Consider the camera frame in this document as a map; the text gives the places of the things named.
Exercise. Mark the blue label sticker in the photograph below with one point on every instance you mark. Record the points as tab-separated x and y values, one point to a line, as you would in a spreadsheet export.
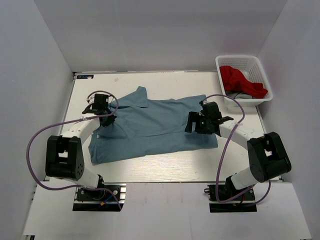
85	76

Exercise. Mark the blue-grey t-shirt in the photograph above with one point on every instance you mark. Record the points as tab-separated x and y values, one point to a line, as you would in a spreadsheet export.
148	127

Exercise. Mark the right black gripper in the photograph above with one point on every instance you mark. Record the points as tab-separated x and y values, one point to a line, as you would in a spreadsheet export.
195	117

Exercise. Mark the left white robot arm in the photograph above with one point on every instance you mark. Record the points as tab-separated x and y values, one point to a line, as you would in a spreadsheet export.
64	153

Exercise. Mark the red t-shirt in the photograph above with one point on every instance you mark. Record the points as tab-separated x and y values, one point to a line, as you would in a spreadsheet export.
233	80

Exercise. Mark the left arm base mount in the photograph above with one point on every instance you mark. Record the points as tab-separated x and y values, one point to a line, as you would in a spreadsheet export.
100	200

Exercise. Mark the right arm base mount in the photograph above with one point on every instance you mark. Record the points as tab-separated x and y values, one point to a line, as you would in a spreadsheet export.
244	203

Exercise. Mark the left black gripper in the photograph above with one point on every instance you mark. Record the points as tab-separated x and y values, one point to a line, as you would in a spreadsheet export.
110	120

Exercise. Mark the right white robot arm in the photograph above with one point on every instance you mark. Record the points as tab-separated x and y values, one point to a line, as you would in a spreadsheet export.
266	152

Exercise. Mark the grey t-shirt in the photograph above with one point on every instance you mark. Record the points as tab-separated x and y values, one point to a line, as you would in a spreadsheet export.
239	95

